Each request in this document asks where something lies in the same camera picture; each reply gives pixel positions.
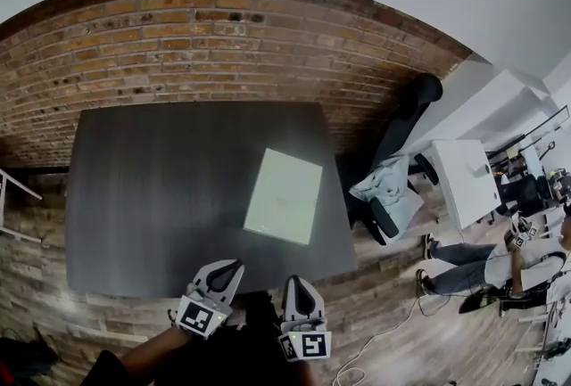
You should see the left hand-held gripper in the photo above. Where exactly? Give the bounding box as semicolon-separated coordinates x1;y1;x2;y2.
174;258;246;341

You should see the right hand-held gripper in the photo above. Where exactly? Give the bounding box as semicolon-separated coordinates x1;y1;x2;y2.
276;275;335;364

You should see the pale green box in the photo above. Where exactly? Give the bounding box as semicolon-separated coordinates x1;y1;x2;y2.
243;147;324;247

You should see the person's right forearm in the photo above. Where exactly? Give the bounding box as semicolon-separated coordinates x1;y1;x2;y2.
296;359;323;386

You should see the person's left forearm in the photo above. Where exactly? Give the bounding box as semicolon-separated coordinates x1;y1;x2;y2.
118;325;193;386

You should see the white side desk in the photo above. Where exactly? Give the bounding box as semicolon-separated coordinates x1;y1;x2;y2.
430;138;500;230

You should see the person's black clothing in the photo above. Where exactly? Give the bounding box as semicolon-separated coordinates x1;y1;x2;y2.
91;290;313;386

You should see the light grey cloth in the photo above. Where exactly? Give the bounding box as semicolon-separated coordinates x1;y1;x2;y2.
349;154;425;238

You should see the black high-back office chair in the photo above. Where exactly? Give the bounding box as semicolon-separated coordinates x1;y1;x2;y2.
347;72;444;247

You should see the black bag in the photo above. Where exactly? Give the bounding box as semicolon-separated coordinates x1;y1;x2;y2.
0;337;59;386

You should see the small white table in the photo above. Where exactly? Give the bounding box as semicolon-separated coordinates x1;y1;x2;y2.
0;168;44;238

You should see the black mesh office chair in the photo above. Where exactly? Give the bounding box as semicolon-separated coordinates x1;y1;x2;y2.
497;174;552;218

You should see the black framed board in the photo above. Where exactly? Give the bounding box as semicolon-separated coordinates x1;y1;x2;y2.
485;104;571;162

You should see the white cable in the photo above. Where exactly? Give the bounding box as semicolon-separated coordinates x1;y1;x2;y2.
336;299;420;386

